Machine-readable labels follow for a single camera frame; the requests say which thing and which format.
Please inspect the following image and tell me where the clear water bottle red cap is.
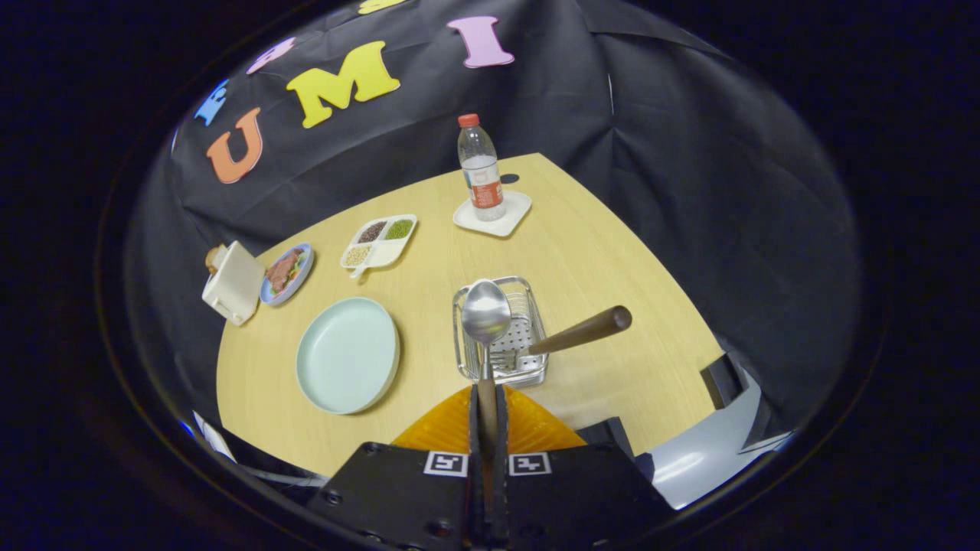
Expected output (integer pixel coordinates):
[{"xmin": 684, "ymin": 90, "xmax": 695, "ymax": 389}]
[{"xmin": 457, "ymin": 113, "xmax": 507, "ymax": 223}]

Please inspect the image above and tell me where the small blue plate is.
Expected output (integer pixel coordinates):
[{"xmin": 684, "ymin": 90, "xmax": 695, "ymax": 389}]
[{"xmin": 260, "ymin": 243, "xmax": 315, "ymax": 307}]

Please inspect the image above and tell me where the metal fork with wooden handle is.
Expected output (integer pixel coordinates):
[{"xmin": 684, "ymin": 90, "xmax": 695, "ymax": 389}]
[{"xmin": 490, "ymin": 305, "xmax": 633, "ymax": 372}]

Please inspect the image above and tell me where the white toaster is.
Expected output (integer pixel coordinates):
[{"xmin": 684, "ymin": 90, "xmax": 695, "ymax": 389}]
[{"xmin": 201, "ymin": 240, "xmax": 266, "ymax": 327}]

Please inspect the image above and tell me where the white divided dish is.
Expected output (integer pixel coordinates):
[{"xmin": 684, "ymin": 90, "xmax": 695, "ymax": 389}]
[{"xmin": 340, "ymin": 214, "xmax": 419, "ymax": 278}]

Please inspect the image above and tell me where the metal wire basket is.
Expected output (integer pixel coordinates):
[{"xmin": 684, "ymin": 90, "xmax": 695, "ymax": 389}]
[{"xmin": 452, "ymin": 275, "xmax": 549, "ymax": 389}]

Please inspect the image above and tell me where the light green round plate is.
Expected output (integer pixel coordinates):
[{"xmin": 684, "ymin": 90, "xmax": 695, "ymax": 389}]
[{"xmin": 296, "ymin": 297, "xmax": 401, "ymax": 416}]

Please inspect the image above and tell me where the meat and salad food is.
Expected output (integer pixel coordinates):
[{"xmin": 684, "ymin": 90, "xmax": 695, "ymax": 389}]
[{"xmin": 266, "ymin": 247, "xmax": 305, "ymax": 295}]

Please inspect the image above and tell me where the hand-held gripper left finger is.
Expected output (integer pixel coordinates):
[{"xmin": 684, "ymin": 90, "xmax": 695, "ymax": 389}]
[{"xmin": 306, "ymin": 385, "xmax": 491, "ymax": 551}]

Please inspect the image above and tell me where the white square coaster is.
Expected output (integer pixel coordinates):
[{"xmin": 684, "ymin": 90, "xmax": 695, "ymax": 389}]
[{"xmin": 452, "ymin": 190, "xmax": 533, "ymax": 238}]

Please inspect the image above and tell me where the metal spoon with wooden handle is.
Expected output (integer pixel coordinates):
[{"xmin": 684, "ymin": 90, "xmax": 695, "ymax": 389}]
[{"xmin": 461, "ymin": 279, "xmax": 512, "ymax": 452}]

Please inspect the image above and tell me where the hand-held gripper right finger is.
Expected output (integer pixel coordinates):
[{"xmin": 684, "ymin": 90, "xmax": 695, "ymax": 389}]
[{"xmin": 490, "ymin": 385, "xmax": 675, "ymax": 551}]

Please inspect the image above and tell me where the black backdrop cloth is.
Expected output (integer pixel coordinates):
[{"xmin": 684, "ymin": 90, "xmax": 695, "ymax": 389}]
[{"xmin": 126, "ymin": 0, "xmax": 862, "ymax": 491}]

